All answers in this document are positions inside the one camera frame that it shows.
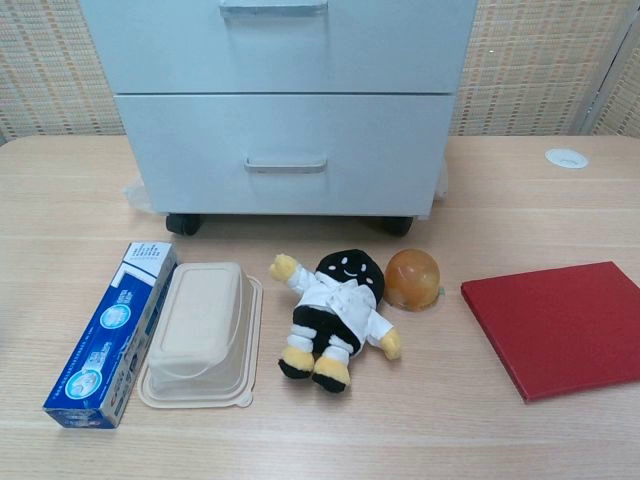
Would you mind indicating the white three-drawer cabinet body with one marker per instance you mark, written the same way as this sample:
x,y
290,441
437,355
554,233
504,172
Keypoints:
x,y
300,216

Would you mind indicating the white tall cabinet drawer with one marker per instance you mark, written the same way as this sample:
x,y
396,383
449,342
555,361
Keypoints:
x,y
200,150

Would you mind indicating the white middle cabinet drawer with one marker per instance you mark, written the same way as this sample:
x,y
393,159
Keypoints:
x,y
390,50

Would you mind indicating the black plush doll white coat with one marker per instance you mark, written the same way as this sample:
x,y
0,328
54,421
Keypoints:
x,y
340,305

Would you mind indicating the black caster wheel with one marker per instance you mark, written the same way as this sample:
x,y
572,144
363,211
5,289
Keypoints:
x,y
182,225
398,226

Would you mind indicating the orange jelly cup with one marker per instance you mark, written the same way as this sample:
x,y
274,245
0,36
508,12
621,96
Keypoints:
x,y
412,280

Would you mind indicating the beige lidded food container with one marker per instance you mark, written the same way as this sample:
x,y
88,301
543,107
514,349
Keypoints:
x,y
200,320

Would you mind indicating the blue toothpaste box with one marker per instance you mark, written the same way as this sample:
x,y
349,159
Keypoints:
x,y
100,350

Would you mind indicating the red hardcover book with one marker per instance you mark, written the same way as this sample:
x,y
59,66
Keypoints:
x,y
560,325

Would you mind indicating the woven beige folding screen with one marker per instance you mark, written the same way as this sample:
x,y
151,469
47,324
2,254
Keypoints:
x,y
525,60

